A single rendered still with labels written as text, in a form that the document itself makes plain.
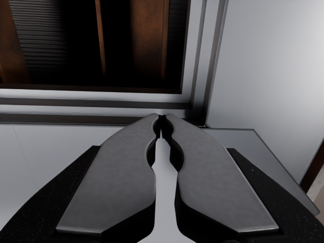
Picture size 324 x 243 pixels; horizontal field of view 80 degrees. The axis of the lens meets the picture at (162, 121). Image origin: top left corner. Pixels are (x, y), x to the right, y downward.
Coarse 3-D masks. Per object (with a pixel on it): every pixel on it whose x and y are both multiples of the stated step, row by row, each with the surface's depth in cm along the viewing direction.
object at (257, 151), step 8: (256, 136) 14; (248, 144) 14; (256, 144) 14; (264, 144) 14; (248, 152) 15; (256, 152) 15; (264, 152) 15; (272, 152) 15; (256, 160) 15; (264, 160) 15; (272, 160) 15; (264, 168) 15; (272, 168) 15; (280, 168) 15; (272, 176) 16; (280, 176) 16; (288, 176) 16; (280, 184) 16; (288, 184) 16; (296, 184) 16; (296, 192) 17
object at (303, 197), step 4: (300, 192) 17; (304, 192) 17; (300, 196) 17; (304, 196) 17; (300, 200) 17; (304, 200) 17; (308, 200) 17; (304, 204) 18; (308, 204) 18; (312, 204) 18; (308, 208) 18; (312, 208) 18; (316, 208) 18; (312, 212) 18; (316, 212) 18
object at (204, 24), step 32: (192, 0) 12; (224, 0) 10; (192, 32) 13; (192, 64) 14; (0, 96) 15; (32, 96) 15; (64, 96) 15; (96, 96) 15; (128, 96) 15; (160, 96) 15; (192, 96) 14
